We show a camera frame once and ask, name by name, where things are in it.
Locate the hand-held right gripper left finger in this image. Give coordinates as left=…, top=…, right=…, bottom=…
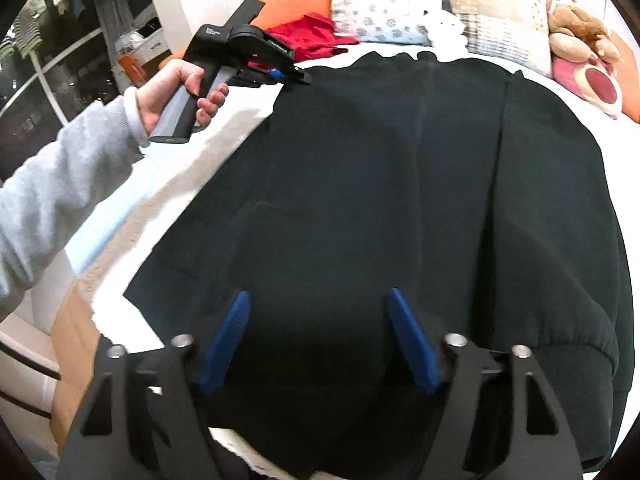
left=56, top=290, right=252, bottom=480

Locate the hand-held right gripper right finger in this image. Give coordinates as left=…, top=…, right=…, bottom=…
left=383, top=287, right=585, bottom=480

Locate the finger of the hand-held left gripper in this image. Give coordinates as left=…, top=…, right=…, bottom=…
left=232, top=67, right=289, bottom=89
left=250, top=60, right=314, bottom=87

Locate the black sweater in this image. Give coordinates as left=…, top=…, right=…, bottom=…
left=122, top=50, right=636, bottom=480

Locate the person's left forearm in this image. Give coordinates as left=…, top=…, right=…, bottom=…
left=0, top=87, right=151, bottom=322

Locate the person's left hand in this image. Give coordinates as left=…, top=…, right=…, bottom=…
left=131, top=59, right=230, bottom=136

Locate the red garment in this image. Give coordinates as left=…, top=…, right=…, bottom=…
left=267, top=11, right=360, bottom=63

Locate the floral print pillow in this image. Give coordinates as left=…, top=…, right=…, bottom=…
left=327, top=0, right=453, bottom=46

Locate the small white plush toy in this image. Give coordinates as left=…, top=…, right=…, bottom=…
left=425, top=10, right=468, bottom=48

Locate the light blue blanket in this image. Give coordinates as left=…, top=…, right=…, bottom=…
left=65, top=160, right=168, bottom=271

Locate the striped hanging garment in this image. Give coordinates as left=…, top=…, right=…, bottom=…
left=0, top=12, right=45, bottom=61

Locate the beige patchwork pillow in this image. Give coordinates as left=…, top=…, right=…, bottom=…
left=440, top=0, right=556, bottom=78

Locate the brown plush bear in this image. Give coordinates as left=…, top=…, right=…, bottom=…
left=546, top=0, right=623, bottom=63

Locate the pink round plush cushion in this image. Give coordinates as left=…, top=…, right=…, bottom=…
left=550, top=52, right=625, bottom=120

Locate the window with white frame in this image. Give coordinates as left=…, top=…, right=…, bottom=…
left=0, top=0, right=116, bottom=181

